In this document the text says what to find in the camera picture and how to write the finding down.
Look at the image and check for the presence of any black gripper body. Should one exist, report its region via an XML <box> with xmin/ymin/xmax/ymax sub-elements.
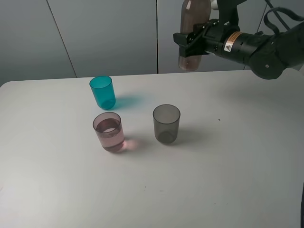
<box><xmin>186</xmin><ymin>20</ymin><xmax>240</xmax><ymax>57</ymax></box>

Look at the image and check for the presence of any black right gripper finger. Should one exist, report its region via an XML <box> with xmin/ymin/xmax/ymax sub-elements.
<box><xmin>173</xmin><ymin>33</ymin><xmax>189</xmax><ymax>57</ymax></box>

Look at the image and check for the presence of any grey translucent water bottle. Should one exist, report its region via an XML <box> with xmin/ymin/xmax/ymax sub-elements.
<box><xmin>179</xmin><ymin>0</ymin><xmax>211</xmax><ymax>71</ymax></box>

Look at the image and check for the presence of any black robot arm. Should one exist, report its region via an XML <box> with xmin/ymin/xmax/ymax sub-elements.
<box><xmin>173</xmin><ymin>19</ymin><xmax>304</xmax><ymax>80</ymax></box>

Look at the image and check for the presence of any grey translucent plastic cup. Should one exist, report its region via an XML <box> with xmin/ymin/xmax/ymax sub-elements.
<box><xmin>152</xmin><ymin>104</ymin><xmax>181</xmax><ymax>144</ymax></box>

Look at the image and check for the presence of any teal translucent plastic cup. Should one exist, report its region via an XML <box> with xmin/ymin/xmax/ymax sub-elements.
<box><xmin>89</xmin><ymin>76</ymin><xmax>116</xmax><ymax>110</ymax></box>

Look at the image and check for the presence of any pink translucent plastic cup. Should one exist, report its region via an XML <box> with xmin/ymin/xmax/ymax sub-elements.
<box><xmin>93</xmin><ymin>112</ymin><xmax>125</xmax><ymax>153</ymax></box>

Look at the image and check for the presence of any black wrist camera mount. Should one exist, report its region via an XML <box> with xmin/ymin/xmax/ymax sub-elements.
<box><xmin>210</xmin><ymin>0</ymin><xmax>246</xmax><ymax>27</ymax></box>

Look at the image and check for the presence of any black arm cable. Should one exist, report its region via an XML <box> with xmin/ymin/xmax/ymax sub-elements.
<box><xmin>263</xmin><ymin>0</ymin><xmax>302</xmax><ymax>34</ymax></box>

